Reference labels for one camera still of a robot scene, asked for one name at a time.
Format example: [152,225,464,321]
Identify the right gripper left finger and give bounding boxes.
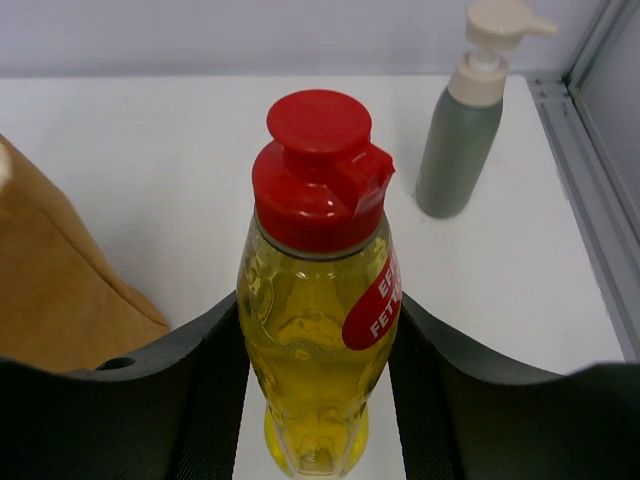
[1,295,249,479]

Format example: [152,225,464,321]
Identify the yellow dish soap red cap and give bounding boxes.
[236,89,402,479]

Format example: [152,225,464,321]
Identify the tan canvas bag black straps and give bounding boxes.
[0,133,171,374]

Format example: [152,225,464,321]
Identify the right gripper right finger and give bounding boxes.
[389,297,639,479]

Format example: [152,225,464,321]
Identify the right aluminium frame rail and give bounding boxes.
[525,1,639,361]

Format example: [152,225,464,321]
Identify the grey pump bottle beige cap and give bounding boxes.
[415,1,557,219]

